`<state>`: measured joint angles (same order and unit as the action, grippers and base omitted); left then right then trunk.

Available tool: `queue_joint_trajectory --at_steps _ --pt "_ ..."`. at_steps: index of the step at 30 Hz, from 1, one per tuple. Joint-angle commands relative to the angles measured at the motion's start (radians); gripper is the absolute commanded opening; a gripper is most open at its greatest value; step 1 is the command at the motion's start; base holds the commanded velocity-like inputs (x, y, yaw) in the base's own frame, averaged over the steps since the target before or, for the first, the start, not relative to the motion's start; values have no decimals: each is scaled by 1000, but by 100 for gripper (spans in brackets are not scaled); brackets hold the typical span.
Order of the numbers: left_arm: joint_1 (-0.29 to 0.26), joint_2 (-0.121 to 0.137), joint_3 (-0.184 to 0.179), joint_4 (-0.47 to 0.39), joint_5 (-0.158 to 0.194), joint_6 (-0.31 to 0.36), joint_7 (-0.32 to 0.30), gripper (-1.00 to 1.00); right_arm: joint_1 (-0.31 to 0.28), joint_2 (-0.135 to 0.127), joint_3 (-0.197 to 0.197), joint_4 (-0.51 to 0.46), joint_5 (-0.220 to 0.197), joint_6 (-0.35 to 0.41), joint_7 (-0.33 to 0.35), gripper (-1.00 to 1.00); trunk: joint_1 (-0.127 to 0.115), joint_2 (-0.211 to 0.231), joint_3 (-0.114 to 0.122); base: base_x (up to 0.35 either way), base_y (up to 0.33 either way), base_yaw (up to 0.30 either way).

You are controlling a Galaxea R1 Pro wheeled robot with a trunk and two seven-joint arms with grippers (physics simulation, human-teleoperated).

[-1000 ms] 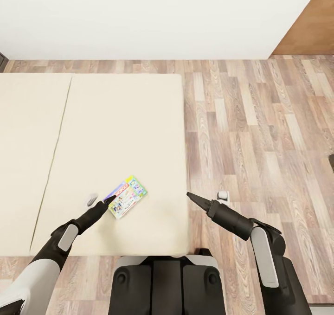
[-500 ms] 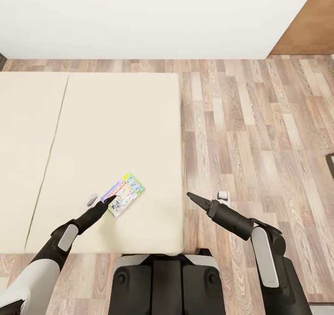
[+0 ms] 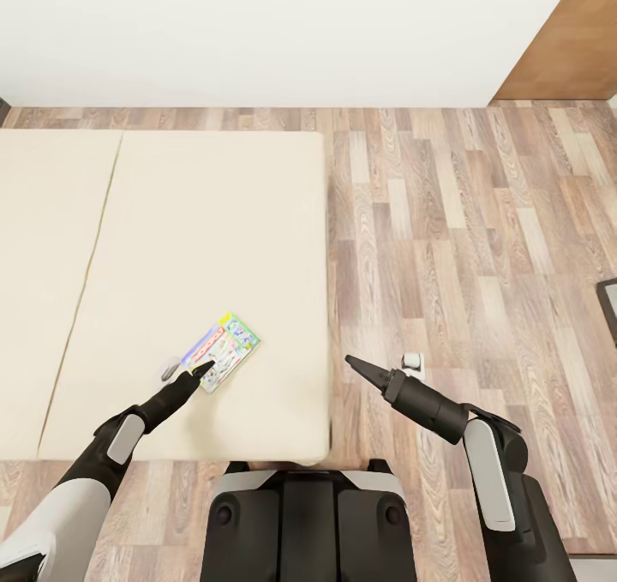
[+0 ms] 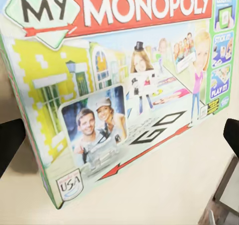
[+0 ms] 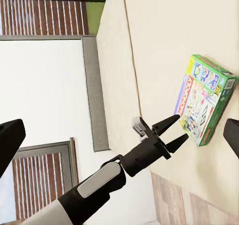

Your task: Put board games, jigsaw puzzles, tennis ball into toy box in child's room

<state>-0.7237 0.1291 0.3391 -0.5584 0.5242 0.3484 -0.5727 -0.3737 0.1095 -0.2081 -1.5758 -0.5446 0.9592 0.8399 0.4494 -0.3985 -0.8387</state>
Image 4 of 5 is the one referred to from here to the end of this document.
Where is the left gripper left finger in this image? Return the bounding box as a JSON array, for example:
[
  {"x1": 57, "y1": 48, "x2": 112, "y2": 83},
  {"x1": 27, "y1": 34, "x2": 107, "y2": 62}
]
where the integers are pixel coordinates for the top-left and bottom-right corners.
[{"x1": 0, "y1": 118, "x2": 26, "y2": 178}]

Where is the board game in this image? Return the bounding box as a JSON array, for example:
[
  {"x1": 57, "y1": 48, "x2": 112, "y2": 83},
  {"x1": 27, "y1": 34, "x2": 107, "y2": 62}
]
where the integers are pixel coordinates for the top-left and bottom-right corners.
[{"x1": 0, "y1": 0, "x2": 239, "y2": 210}]

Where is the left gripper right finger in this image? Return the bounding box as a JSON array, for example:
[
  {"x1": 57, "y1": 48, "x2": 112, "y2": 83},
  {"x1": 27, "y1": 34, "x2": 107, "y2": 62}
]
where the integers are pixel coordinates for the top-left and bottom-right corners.
[{"x1": 223, "y1": 118, "x2": 239, "y2": 159}]

